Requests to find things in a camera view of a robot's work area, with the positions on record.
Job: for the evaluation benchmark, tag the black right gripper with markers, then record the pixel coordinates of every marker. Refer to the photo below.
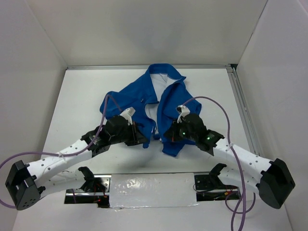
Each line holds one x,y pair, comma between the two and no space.
172,133

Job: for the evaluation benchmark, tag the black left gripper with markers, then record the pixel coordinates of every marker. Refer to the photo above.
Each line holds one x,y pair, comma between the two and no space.
137,137

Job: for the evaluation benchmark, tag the blue jacket white lining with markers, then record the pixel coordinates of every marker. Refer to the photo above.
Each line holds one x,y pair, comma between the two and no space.
155,96

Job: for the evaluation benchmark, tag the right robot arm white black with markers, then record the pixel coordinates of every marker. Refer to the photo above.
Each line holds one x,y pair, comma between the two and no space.
270,179

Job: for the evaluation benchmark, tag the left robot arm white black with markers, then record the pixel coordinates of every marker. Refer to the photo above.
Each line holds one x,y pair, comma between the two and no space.
29,183

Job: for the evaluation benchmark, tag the white glossy taped sheet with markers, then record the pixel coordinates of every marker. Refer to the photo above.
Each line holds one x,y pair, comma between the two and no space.
152,190

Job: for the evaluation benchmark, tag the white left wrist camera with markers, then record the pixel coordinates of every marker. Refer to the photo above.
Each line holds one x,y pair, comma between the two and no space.
127,114

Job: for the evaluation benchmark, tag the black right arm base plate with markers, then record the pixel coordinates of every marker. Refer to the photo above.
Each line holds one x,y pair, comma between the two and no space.
206,190

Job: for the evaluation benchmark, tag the aluminium frame rail back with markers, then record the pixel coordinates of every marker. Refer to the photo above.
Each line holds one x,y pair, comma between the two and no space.
181,66

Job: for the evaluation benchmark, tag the aluminium frame rail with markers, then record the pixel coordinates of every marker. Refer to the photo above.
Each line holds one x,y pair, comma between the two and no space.
242,104
181,66

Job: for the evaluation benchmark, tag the aluminium frame rail right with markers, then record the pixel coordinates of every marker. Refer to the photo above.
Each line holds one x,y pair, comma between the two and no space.
242,104

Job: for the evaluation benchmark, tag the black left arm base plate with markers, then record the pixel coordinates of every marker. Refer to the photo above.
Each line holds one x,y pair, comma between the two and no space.
100,188

